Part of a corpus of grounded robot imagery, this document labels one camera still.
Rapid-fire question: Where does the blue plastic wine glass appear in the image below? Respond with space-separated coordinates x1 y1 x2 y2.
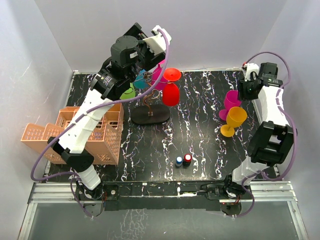
133 69 150 90

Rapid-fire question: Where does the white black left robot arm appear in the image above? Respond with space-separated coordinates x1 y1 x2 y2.
47 23 172 200

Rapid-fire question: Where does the metal wine glass rack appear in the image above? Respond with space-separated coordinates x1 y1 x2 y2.
130 88 171 126

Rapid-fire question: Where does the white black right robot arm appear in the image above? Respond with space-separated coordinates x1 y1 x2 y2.
222 62 294 199

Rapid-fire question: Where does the peach plastic basket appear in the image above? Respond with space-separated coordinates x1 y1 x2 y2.
21 103 124 165

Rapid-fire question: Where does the green plastic wine glass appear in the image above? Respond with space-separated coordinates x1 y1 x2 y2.
120 82 136 100

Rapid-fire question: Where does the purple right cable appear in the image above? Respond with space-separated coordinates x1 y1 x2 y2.
234 51 299 218

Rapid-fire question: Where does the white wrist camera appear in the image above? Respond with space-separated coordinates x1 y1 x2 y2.
143 25 172 55
242 62 260 82

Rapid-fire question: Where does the blue capped small bottle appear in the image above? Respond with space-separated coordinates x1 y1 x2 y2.
175 156 183 168

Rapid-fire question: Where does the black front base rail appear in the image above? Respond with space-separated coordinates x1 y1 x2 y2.
74 180 253 216

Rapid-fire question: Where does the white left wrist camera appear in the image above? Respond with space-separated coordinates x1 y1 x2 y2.
143 25 172 55

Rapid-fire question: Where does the orange plastic wine glass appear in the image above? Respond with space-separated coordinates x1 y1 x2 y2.
220 106 248 138

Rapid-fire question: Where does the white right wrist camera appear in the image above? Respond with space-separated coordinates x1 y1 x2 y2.
242 62 260 82

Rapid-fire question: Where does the purple cable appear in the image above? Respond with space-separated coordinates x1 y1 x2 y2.
29 29 171 219
234 51 299 218

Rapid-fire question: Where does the red capped small bottle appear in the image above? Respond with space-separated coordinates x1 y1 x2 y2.
182 153 192 168

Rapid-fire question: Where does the magenta plastic wine glass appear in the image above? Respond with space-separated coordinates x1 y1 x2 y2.
150 63 168 91

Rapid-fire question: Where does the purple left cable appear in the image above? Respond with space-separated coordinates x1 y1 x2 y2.
29 29 171 219

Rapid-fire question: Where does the red plastic wine glass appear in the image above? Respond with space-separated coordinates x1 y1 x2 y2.
162 67 182 107

